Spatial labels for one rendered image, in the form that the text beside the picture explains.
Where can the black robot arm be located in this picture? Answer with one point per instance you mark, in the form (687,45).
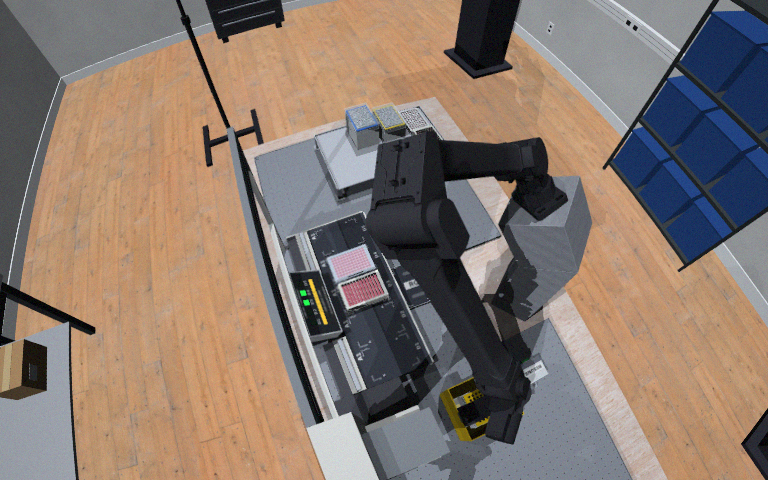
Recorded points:
(408,213)

